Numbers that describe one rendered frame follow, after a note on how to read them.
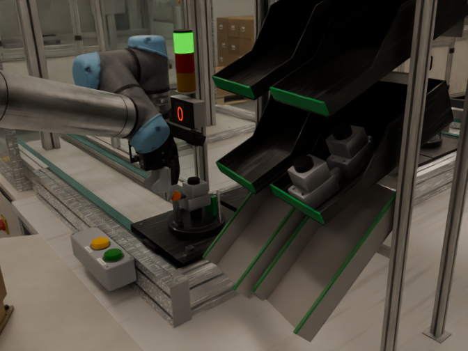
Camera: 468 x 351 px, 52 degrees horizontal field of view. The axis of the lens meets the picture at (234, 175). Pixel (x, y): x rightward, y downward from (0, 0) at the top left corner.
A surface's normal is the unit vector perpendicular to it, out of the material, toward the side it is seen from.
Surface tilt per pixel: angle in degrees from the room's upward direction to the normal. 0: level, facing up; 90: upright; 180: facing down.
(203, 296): 90
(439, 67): 90
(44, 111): 101
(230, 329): 0
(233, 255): 45
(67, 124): 123
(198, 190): 90
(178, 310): 90
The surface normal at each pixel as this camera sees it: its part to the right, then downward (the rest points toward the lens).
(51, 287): -0.03, -0.93
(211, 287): 0.62, 0.27
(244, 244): -0.64, -0.52
